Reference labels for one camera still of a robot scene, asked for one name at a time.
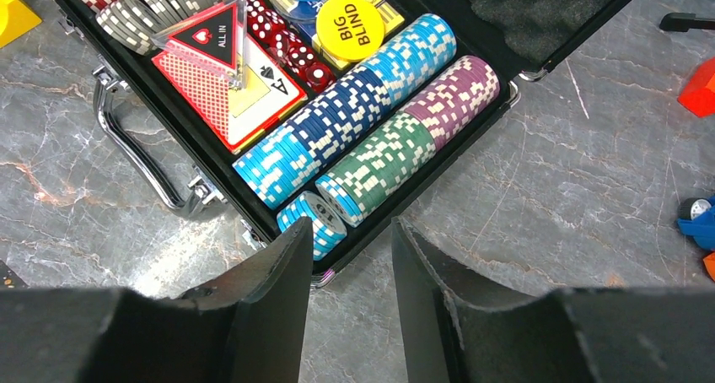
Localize yellow long block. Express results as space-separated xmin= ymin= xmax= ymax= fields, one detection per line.
xmin=1 ymin=0 xmax=42 ymax=48

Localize red playing card deck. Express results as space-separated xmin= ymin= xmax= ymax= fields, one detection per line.
xmin=152 ymin=40 xmax=308 ymax=154

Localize red small block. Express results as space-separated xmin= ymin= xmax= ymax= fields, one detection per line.
xmin=677 ymin=58 xmax=714 ymax=117

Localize black poker case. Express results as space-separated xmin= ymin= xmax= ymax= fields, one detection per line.
xmin=55 ymin=0 xmax=631 ymax=287

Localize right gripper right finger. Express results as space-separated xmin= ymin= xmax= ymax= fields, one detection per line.
xmin=391 ymin=218 xmax=714 ymax=382

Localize green purple chip row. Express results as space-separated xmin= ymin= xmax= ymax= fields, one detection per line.
xmin=316 ymin=56 xmax=500 ymax=227

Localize red dice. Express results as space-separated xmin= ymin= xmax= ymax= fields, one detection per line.
xmin=245 ymin=0 xmax=336 ymax=93

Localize blue playing card deck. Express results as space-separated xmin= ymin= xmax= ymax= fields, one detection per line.
xmin=269 ymin=0 xmax=405 ymax=69

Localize blue toy car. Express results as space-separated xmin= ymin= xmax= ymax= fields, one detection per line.
xmin=676 ymin=196 xmax=714 ymax=280

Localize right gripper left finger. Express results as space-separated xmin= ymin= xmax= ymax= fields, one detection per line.
xmin=1 ymin=218 xmax=313 ymax=382

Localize blue chip row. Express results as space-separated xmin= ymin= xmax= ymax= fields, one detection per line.
xmin=233 ymin=13 xmax=457 ymax=209

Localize yellow round button chip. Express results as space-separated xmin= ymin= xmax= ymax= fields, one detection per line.
xmin=315 ymin=0 xmax=385 ymax=62

